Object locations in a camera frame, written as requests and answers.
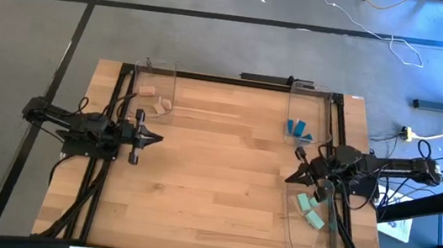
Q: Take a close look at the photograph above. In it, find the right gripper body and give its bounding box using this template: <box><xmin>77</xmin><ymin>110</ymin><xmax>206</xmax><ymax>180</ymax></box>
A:
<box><xmin>288</xmin><ymin>145</ymin><xmax>338</xmax><ymax>204</ymax></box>

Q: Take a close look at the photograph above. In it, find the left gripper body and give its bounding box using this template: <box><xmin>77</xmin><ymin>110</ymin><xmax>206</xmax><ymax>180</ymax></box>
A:
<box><xmin>117</xmin><ymin>106</ymin><xmax>152</xmax><ymax>167</ymax></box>

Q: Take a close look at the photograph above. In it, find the thin mint green block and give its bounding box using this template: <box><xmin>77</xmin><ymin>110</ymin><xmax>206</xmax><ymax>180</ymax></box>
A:
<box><xmin>306</xmin><ymin>195</ymin><xmax>322</xmax><ymax>209</ymax></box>

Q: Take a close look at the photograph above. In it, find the tan cardboard block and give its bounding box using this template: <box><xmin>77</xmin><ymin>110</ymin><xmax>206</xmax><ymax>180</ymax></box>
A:
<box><xmin>137</xmin><ymin>84</ymin><xmax>156</xmax><ymax>99</ymax></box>

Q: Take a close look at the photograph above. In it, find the long blue block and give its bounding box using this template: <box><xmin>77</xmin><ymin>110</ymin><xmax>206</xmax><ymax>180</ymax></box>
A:
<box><xmin>292</xmin><ymin>119</ymin><xmax>309</xmax><ymax>140</ymax></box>

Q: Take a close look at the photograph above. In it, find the clear plastic bin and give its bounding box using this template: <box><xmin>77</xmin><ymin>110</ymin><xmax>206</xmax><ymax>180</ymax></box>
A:
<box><xmin>282</xmin><ymin>80</ymin><xmax>336</xmax><ymax>151</ymax></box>
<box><xmin>127</xmin><ymin>56</ymin><xmax>181</xmax><ymax>126</ymax></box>
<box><xmin>276</xmin><ymin>173</ymin><xmax>354</xmax><ymax>248</ymax></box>

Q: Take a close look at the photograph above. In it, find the black bar device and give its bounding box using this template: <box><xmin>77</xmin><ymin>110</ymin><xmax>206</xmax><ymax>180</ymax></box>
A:
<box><xmin>239</xmin><ymin>71</ymin><xmax>317</xmax><ymax>91</ymax></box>

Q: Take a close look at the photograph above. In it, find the black metal foot bar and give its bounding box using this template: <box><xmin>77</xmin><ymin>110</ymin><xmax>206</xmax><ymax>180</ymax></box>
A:
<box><xmin>411</xmin><ymin>98</ymin><xmax>443</xmax><ymax>113</ymax></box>

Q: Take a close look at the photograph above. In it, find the black aluminium table frame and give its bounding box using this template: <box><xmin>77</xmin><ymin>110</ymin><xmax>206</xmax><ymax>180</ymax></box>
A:
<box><xmin>30</xmin><ymin>54</ymin><xmax>408</xmax><ymax>248</ymax></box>

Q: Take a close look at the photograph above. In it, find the yellow extension cable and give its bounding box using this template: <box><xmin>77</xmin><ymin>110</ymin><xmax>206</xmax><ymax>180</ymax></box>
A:
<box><xmin>398</xmin><ymin>122</ymin><xmax>443</xmax><ymax>145</ymax></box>

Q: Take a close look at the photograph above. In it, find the white floor cable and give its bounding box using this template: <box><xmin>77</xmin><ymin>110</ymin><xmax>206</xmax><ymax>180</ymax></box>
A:
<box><xmin>307</xmin><ymin>0</ymin><xmax>432</xmax><ymax>69</ymax></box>

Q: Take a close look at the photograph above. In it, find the orange floor cable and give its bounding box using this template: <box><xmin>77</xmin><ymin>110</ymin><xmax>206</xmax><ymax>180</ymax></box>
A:
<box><xmin>354</xmin><ymin>0</ymin><xmax>416</xmax><ymax>15</ymax></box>

